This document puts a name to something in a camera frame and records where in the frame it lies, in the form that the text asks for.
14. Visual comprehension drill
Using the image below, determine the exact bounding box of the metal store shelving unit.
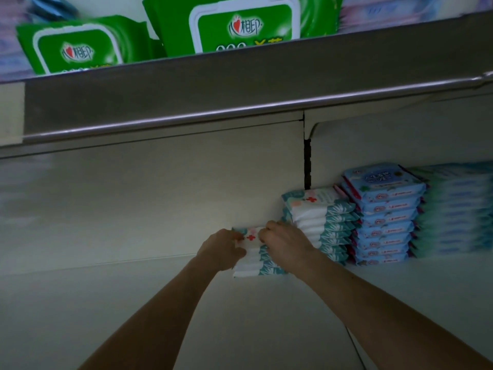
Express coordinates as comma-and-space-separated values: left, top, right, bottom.
0, 11, 493, 370

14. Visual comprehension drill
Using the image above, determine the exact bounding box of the stack of white green packets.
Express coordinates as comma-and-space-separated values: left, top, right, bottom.
281, 186, 357, 266

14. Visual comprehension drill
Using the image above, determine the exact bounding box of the person's right hand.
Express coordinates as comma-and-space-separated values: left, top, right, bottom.
257, 221, 318, 276

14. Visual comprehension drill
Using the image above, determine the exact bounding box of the person's left hand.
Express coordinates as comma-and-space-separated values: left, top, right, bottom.
193, 229, 248, 275

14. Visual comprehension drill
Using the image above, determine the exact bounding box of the person's left forearm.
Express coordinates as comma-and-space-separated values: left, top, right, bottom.
77, 256, 226, 370

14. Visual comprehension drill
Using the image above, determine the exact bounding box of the person's right forearm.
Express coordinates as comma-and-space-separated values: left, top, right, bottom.
296, 254, 493, 370

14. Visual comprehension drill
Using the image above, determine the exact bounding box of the stack of blue red packets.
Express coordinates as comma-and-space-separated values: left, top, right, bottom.
335, 162, 428, 266

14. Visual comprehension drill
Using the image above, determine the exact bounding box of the stack of blue green packets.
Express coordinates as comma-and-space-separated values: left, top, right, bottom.
408, 161, 493, 260

